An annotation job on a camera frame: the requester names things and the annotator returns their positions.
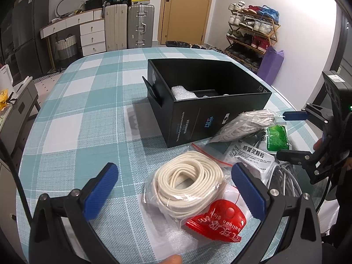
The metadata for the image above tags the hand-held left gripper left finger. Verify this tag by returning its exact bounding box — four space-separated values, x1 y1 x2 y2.
29 163 119 264

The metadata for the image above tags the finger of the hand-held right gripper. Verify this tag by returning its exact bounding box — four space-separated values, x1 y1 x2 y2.
276 148 327 185
283 103 330 124

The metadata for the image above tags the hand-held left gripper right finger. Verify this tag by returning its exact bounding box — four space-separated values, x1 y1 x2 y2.
231 162 322 264

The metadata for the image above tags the white medicine sachet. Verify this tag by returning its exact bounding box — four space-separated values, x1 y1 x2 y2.
223 140 275 183

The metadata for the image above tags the red balloon glue pack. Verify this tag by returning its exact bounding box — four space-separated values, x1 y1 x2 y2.
185 187 246 244

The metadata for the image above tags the striped white rope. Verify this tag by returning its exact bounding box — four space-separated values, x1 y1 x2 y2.
212 109 277 143

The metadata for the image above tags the cream rope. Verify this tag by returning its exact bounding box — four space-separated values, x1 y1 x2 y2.
141 143 234 220

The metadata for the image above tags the black cardboard box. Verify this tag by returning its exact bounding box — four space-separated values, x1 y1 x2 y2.
142 58 273 148

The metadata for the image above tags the person's right hand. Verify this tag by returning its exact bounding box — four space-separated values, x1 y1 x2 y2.
313 137 328 168

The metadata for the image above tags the person's left hand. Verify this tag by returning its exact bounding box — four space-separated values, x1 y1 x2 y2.
152 254 182 264

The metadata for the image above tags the green sachet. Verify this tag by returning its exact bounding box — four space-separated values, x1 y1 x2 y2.
265 125 289 154

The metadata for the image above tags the purple bag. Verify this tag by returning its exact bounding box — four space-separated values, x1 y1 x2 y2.
257 45 285 86

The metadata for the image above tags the white foam wrap sheet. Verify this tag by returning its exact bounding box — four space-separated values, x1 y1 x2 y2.
143 220 198 257

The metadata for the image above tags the wooden shoe rack with shoes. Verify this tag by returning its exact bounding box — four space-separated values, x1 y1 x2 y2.
225 1 280 68

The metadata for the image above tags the white bubble wrap piece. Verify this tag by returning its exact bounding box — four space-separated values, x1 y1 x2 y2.
171 86 198 101

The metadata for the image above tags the scattered loose footwear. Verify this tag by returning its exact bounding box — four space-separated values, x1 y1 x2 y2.
190 43 223 52

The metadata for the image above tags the grey storage cabinet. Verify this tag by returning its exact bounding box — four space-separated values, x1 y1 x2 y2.
0 77 40 132

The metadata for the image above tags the black white patterned rug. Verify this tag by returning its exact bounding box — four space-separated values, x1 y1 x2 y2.
34 70 66 83

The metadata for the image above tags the yellow snack bag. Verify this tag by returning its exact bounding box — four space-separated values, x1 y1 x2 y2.
0 88 13 110

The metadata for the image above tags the woven laundry basket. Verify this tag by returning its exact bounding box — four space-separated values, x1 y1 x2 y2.
54 34 80 59

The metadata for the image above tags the tan wooden door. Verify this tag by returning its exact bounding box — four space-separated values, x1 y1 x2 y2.
159 0 215 47

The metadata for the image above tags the white drawer dresser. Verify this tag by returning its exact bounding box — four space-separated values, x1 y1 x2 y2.
40 8 106 57

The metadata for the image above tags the beige suitcase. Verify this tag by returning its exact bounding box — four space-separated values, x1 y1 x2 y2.
104 4 128 51

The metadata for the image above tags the silver suitcase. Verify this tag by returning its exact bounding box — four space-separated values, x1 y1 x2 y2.
127 4 155 48

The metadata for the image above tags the grey refrigerator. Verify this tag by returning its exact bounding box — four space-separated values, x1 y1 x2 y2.
12 0 50 73

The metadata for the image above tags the dark glass wardrobe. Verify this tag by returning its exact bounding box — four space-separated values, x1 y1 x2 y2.
0 11 17 75

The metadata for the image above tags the white cable in bag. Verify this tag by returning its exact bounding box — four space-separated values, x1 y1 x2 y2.
265 161 303 198

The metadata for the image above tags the white curved tube frame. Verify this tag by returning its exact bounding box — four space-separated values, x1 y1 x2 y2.
56 0 90 17

